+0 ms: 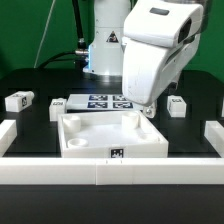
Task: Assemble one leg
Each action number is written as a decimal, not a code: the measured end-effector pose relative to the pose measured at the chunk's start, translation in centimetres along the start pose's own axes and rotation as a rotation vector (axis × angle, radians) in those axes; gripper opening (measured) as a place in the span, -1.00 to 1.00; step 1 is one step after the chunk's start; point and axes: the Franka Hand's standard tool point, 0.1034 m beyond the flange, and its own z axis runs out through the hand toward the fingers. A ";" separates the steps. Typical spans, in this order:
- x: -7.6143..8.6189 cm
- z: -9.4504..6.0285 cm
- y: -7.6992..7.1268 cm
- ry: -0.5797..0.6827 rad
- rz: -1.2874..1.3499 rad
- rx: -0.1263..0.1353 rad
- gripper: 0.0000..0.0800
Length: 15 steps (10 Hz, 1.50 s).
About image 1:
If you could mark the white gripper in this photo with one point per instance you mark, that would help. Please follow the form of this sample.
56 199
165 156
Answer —
161 38

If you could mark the white square table top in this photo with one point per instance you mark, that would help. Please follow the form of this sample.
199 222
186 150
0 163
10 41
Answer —
111 134

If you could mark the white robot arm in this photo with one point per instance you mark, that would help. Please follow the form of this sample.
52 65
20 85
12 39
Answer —
106 52

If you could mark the white tag sheet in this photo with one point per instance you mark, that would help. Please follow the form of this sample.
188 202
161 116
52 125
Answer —
100 102

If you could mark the white U-shaped fence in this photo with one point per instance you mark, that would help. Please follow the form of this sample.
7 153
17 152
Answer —
69 171

